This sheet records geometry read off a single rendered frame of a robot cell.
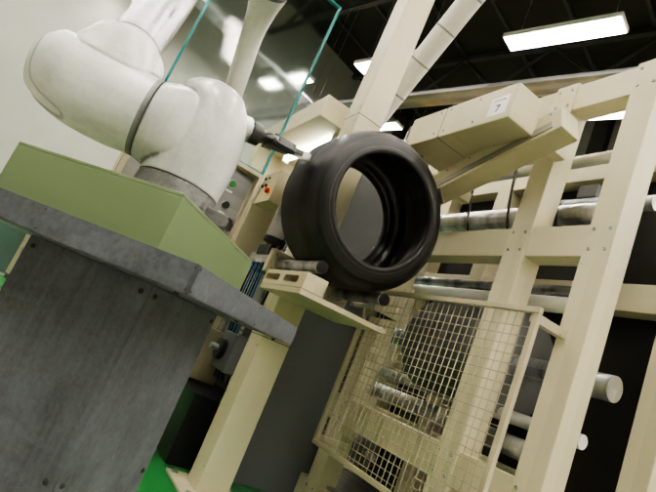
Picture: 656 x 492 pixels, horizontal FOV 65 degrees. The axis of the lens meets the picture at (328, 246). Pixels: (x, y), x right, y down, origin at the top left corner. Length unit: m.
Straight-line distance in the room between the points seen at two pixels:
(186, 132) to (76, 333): 0.38
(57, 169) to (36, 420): 0.38
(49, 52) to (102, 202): 0.30
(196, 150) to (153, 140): 0.08
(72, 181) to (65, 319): 0.21
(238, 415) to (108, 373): 1.32
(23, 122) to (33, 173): 9.58
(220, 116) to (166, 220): 0.28
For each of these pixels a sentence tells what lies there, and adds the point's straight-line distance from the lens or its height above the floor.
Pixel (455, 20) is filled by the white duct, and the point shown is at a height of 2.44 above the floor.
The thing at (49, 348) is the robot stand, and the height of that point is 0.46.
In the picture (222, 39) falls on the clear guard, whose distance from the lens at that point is 2.47.
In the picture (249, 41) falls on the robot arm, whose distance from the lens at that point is 1.56.
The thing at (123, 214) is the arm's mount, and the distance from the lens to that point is 0.83.
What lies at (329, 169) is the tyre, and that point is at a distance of 1.79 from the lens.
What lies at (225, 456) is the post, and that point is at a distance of 2.15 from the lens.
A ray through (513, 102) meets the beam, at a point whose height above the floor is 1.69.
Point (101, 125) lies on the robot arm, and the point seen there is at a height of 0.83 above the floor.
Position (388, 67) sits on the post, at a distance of 2.48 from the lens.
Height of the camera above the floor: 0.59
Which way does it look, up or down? 13 degrees up
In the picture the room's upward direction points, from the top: 23 degrees clockwise
